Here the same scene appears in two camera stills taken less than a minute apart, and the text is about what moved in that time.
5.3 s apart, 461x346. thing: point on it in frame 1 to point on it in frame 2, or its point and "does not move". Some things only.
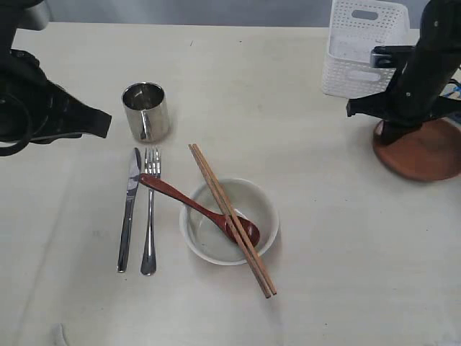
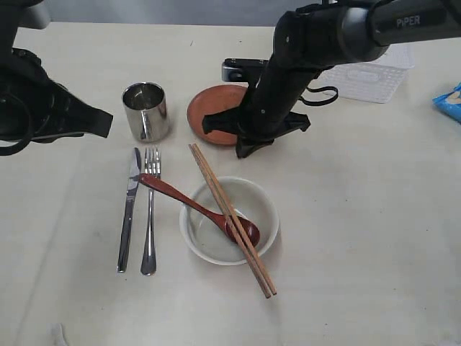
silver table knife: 133,179 does not move
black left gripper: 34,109 does not move
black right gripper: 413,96 to 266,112
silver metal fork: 148,264 does not move
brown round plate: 431,153 to 214,99
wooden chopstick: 233,218 does not move
